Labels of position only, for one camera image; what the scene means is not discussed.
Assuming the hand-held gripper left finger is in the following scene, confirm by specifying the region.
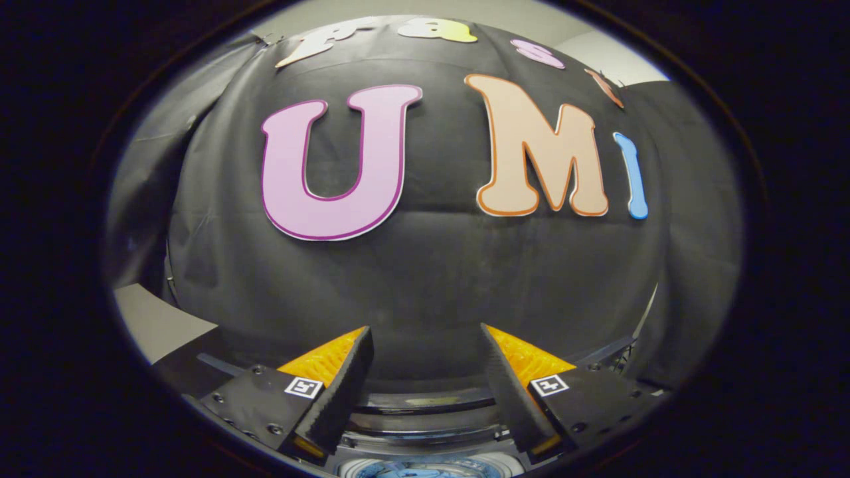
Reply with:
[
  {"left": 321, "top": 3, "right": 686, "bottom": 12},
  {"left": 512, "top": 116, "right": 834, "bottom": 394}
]
[{"left": 183, "top": 325, "right": 375, "bottom": 465}]

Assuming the black backdrop cloth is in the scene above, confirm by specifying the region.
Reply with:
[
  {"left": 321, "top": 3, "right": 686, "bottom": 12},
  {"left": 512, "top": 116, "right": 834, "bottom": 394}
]
[{"left": 106, "top": 17, "right": 744, "bottom": 399}]

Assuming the light blue shirt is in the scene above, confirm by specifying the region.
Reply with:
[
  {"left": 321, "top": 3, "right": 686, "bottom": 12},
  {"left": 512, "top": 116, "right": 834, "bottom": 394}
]
[{"left": 372, "top": 461, "right": 479, "bottom": 478}]

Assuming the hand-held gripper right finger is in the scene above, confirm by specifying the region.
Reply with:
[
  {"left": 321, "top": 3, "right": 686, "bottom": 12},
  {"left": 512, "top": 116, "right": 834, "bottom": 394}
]
[{"left": 479, "top": 323, "right": 665, "bottom": 465}]

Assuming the black tripod stand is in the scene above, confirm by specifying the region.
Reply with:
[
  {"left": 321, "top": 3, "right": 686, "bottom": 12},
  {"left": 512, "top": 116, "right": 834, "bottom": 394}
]
[{"left": 608, "top": 339, "right": 641, "bottom": 379}]

